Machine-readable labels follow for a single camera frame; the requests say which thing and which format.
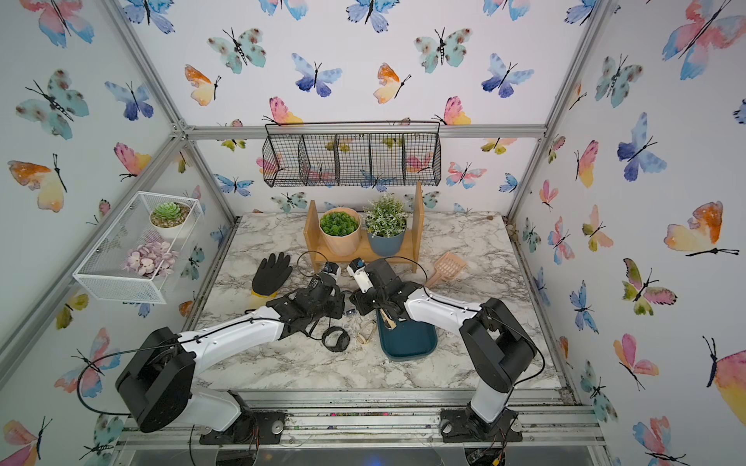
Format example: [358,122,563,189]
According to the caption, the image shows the white mesh wall basket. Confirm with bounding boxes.
[73,191,204,304]

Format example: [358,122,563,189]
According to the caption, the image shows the pink artificial flowers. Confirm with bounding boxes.
[122,241,180,279]

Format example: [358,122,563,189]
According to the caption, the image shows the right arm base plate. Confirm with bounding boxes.
[439,407,523,444]

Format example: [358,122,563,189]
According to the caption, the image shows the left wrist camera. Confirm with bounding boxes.
[321,261,341,285]

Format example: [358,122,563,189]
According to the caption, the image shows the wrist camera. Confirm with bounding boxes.
[321,261,341,285]
[347,257,373,293]

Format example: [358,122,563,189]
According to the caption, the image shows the white pot succulent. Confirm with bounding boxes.
[150,202,192,241]

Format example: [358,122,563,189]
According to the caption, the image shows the black work glove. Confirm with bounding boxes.
[252,252,293,297]

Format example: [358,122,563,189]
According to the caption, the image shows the pink plastic scoop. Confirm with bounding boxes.
[425,252,466,289]

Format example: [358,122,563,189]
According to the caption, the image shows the wooden shelf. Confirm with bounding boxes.
[303,183,425,272]

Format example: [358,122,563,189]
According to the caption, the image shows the blue pot flowering plant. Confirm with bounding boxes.
[364,194,407,257]

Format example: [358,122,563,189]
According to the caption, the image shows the teal storage box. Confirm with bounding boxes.
[376,312,438,362]

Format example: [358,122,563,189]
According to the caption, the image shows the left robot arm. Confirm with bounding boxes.
[116,273,344,434]

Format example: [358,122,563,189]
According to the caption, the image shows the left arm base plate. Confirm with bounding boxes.
[199,410,288,447]

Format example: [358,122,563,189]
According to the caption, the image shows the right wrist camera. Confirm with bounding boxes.
[347,257,373,293]

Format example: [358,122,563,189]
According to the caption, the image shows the black watch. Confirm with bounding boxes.
[322,326,351,353]

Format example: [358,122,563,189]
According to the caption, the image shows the beige strap watch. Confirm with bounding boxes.
[379,309,397,330]

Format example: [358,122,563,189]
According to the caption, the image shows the pink pot green plant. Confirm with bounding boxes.
[320,208,361,256]

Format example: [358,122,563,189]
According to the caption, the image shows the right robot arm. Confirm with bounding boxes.
[348,258,539,423]

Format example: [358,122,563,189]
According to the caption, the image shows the black wire basket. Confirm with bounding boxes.
[258,120,442,192]

